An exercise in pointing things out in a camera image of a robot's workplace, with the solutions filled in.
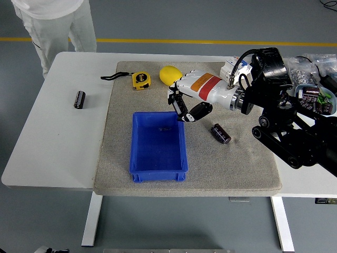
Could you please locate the clear plastic bag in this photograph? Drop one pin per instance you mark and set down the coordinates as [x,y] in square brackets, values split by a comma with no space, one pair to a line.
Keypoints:
[325,59]

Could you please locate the white circuit breaker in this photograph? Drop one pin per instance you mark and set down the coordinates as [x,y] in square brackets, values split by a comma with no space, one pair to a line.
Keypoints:
[227,67]

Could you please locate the yellow tape measure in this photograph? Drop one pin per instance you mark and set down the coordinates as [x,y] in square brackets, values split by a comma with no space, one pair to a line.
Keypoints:
[141,81]

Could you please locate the white table leg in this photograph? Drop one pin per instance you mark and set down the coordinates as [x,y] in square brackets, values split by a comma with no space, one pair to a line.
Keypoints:
[92,221]
[283,224]

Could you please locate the yellow lemon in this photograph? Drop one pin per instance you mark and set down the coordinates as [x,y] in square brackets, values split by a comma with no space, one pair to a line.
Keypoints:
[168,75]

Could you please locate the table control panel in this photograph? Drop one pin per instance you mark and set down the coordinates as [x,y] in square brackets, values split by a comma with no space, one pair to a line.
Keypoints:
[325,200]

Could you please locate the black power adapter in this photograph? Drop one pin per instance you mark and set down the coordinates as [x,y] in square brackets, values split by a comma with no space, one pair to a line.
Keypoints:
[330,83]

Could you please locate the clear bag of nuts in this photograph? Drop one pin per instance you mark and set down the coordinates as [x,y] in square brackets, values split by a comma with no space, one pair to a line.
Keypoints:
[300,72]

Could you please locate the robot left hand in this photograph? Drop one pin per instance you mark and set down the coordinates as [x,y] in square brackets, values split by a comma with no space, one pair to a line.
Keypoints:
[50,250]

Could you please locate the blue plastic box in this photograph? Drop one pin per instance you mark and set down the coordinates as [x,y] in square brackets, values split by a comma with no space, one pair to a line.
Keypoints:
[158,153]

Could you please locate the light blue bowl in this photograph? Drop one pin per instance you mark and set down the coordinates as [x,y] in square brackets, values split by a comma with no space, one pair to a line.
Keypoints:
[333,104]

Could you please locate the grey-brown felt mat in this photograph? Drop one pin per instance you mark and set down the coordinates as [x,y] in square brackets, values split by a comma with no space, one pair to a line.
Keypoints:
[210,163]

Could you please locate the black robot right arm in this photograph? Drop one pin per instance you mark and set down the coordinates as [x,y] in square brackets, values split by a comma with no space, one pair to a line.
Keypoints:
[289,147]

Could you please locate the green small parts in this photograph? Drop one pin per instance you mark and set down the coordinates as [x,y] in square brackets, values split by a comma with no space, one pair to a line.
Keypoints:
[323,98]

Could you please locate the glossy black device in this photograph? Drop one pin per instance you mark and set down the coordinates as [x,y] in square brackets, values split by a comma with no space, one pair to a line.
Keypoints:
[273,66]

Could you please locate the grey under-table bracket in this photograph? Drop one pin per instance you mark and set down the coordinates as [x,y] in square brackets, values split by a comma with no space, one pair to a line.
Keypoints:
[239,199]

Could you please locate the person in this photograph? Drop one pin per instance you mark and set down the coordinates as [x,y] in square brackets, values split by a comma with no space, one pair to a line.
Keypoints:
[52,23]

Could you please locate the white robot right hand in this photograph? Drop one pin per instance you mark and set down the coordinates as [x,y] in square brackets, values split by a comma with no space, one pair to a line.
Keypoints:
[208,88]

